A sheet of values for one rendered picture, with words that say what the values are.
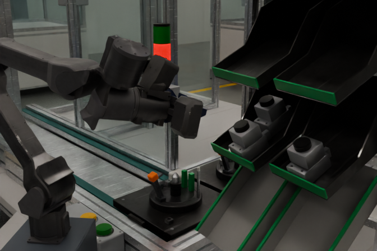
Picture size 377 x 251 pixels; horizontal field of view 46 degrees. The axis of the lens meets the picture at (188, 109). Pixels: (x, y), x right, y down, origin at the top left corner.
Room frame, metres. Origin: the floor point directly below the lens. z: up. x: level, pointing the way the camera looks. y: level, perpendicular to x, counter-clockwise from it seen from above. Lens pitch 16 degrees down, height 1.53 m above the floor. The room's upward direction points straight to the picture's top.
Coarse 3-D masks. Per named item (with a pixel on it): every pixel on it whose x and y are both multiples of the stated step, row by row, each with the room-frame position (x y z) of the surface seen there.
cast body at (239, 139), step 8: (240, 120) 0.82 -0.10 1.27; (248, 120) 0.83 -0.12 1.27; (232, 128) 0.82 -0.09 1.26; (240, 128) 0.80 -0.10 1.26; (248, 128) 0.80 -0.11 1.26; (256, 128) 0.80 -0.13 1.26; (232, 136) 0.82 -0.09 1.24; (240, 136) 0.79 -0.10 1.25; (248, 136) 0.79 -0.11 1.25; (256, 136) 0.80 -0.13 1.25; (264, 136) 0.81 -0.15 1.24; (232, 144) 0.82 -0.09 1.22; (240, 144) 0.80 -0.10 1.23; (248, 144) 0.79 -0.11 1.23; (256, 144) 0.80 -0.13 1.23; (264, 144) 0.81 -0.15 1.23; (240, 152) 0.79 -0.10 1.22; (248, 152) 0.79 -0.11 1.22; (256, 152) 0.80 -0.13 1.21
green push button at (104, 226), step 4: (100, 224) 0.94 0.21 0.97; (104, 224) 0.94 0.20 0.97; (108, 224) 0.94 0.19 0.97; (96, 228) 0.93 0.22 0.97; (100, 228) 0.93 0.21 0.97; (104, 228) 0.93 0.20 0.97; (108, 228) 0.93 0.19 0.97; (96, 232) 0.92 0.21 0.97; (100, 232) 0.91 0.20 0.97; (104, 232) 0.91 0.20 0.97; (108, 232) 0.92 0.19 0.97
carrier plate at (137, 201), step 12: (132, 192) 1.12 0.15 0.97; (144, 192) 1.12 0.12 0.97; (204, 192) 1.12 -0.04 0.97; (216, 192) 1.12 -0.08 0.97; (120, 204) 1.05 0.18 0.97; (132, 204) 1.05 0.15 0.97; (144, 204) 1.05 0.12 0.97; (204, 204) 1.05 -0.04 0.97; (144, 216) 0.98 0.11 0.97; (156, 216) 0.98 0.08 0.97; (168, 216) 0.98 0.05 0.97; (180, 216) 0.98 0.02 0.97; (192, 216) 0.98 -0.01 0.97; (156, 228) 0.94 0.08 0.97; (168, 228) 0.93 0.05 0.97; (180, 228) 0.93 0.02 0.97; (192, 228) 0.94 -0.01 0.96; (168, 240) 0.90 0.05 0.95
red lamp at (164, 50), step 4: (156, 44) 1.27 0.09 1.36; (160, 44) 1.26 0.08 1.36; (164, 44) 1.26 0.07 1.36; (168, 44) 1.27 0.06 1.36; (156, 48) 1.27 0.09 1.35; (160, 48) 1.26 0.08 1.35; (164, 48) 1.26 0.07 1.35; (168, 48) 1.27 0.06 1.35; (156, 52) 1.27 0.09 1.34; (160, 52) 1.26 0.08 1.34; (164, 52) 1.26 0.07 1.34; (168, 52) 1.27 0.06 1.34; (164, 56) 1.26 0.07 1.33; (168, 56) 1.27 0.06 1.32
